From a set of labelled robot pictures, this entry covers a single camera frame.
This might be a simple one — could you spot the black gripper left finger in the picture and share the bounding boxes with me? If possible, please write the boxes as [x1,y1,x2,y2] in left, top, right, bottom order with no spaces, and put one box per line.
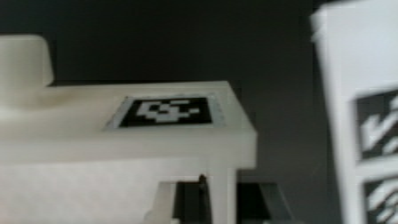
[173,175,207,224]

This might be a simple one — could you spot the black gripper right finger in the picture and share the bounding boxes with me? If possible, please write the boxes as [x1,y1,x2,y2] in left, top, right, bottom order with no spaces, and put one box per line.
[236,182,294,224]

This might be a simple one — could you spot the white drawer tray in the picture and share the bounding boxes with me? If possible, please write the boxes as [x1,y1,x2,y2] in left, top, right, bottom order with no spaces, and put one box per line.
[0,34,257,224]

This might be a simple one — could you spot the white drawer cabinet box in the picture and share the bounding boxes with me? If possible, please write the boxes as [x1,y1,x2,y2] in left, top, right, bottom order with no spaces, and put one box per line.
[310,0,398,224]

